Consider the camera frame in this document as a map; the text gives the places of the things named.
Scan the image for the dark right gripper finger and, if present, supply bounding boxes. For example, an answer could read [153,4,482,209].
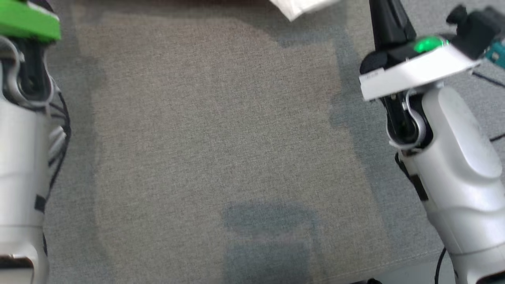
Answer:
[369,0,417,52]

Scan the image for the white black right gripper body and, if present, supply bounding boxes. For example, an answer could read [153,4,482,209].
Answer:
[359,37,483,102]

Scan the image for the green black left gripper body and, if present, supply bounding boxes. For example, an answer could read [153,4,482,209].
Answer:
[0,0,62,43]

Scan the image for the red garment double white stripes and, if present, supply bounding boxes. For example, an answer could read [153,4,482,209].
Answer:
[268,0,342,22]

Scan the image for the grey fabric sofa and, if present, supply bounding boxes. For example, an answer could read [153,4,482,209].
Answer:
[0,0,505,284]

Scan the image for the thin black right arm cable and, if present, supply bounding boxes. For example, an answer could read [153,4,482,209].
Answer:
[471,71,505,88]

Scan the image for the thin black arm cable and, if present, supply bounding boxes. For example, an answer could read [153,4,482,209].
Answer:
[471,71,505,88]
[43,85,72,198]

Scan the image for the teal plug right camera cable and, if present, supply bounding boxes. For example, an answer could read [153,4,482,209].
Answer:
[483,39,505,69]

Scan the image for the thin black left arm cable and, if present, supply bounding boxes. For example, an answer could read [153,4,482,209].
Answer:
[43,85,72,198]

